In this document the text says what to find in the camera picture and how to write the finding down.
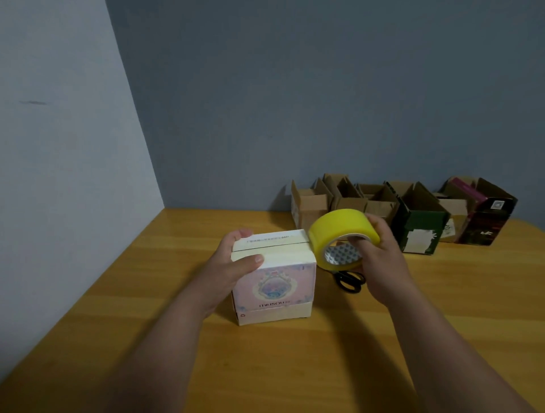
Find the person's left hand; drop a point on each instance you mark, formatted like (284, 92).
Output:
(221, 272)

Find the person's right hand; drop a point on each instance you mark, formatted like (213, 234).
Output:
(383, 264)

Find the black scissors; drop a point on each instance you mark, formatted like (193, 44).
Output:
(351, 283)

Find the green box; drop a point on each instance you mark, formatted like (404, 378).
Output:
(419, 221)

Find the black box white label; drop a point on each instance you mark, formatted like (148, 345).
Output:
(276, 289)

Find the yellow tape roll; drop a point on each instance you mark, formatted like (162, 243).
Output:
(336, 225)

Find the brown carton with label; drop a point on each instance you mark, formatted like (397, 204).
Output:
(379, 200)

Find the plain brown carton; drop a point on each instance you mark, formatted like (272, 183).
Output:
(345, 191)

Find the small brown cardboard box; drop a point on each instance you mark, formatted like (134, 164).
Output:
(455, 217)

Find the pink and black carton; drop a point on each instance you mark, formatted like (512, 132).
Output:
(485, 212)

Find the person's right forearm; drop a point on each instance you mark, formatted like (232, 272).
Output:
(455, 361)

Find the person's left forearm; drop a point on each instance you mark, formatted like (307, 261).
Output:
(149, 366)

